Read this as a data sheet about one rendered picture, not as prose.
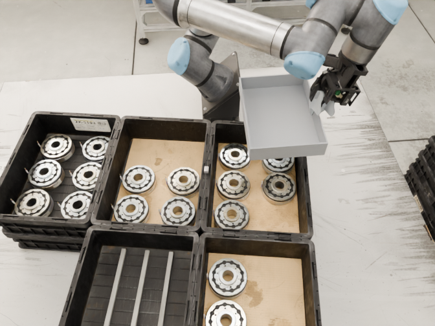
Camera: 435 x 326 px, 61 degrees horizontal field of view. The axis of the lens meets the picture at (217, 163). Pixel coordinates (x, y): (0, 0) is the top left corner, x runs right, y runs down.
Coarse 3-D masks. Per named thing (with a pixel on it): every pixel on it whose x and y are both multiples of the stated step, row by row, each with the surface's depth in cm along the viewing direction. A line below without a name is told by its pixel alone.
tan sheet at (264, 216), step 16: (224, 144) 127; (256, 160) 123; (256, 176) 119; (256, 192) 115; (256, 208) 112; (272, 208) 112; (288, 208) 112; (256, 224) 109; (272, 224) 109; (288, 224) 109
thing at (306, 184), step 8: (216, 120) 120; (224, 120) 120; (208, 152) 112; (208, 160) 110; (304, 160) 110; (304, 168) 109; (208, 176) 107; (304, 176) 107; (208, 184) 105; (304, 184) 105; (208, 192) 104; (304, 192) 104; (208, 200) 102; (312, 224) 98; (216, 232) 97; (224, 232) 97; (232, 232) 97; (240, 232) 97; (248, 232) 97; (256, 232) 97; (264, 232) 97; (272, 232) 97; (280, 232) 97; (288, 232) 97; (312, 232) 97
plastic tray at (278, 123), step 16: (240, 80) 108; (256, 80) 110; (272, 80) 110; (288, 80) 110; (304, 80) 110; (240, 96) 109; (256, 96) 110; (272, 96) 110; (288, 96) 110; (304, 96) 109; (256, 112) 106; (272, 112) 106; (288, 112) 106; (304, 112) 106; (256, 128) 103; (272, 128) 103; (288, 128) 102; (304, 128) 102; (320, 128) 97; (256, 144) 100; (272, 144) 99; (288, 144) 99; (304, 144) 93; (320, 144) 93
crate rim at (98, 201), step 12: (120, 120) 120; (144, 120) 120; (156, 120) 120; (168, 120) 120; (180, 120) 120; (192, 120) 120; (204, 120) 120; (120, 132) 117; (204, 156) 111; (108, 168) 109; (204, 180) 106; (204, 192) 104; (96, 204) 101; (96, 216) 100; (156, 228) 97; (168, 228) 97; (180, 228) 97; (192, 228) 97
